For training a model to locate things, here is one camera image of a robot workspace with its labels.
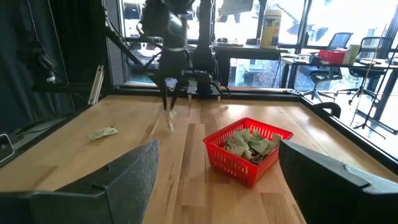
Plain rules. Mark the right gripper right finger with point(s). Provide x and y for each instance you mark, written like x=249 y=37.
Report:
x=317 y=186

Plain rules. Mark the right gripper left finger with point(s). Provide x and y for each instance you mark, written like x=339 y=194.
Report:
x=124 y=186

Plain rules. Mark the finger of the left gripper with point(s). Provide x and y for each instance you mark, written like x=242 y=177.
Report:
x=165 y=98
x=175 y=95

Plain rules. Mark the green white sweetener packet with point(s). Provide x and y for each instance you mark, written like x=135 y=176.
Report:
x=272 y=147
x=246 y=134
x=259 y=145
x=247 y=155
x=170 y=119
x=238 y=151
x=275 y=137
x=257 y=135
x=257 y=159
x=235 y=140

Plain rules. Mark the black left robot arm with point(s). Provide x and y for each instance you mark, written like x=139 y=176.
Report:
x=202 y=37

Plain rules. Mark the black diagonal support beam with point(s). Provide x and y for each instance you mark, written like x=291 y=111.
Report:
x=124 y=46

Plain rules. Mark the crumpled banknote on table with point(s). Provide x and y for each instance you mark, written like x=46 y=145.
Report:
x=103 y=133

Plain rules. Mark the silver aluminium bar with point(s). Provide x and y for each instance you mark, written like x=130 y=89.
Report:
x=96 y=84

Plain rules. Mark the grey side table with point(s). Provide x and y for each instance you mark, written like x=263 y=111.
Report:
x=248 y=49

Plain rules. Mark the red plastic basket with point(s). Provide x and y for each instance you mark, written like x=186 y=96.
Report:
x=236 y=171

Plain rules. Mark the black tripod stand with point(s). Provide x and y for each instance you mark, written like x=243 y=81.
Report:
x=369 y=122

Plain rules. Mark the yellow wipes canister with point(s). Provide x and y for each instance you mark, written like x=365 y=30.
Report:
x=270 y=28

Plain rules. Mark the red box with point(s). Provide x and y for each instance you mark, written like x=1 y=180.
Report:
x=331 y=57

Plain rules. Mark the long office desk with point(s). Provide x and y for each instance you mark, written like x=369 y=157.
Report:
x=370 y=66

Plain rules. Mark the white green container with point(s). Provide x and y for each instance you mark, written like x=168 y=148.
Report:
x=353 y=54

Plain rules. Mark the black office chair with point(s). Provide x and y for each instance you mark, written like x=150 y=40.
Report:
x=376 y=46
x=340 y=40

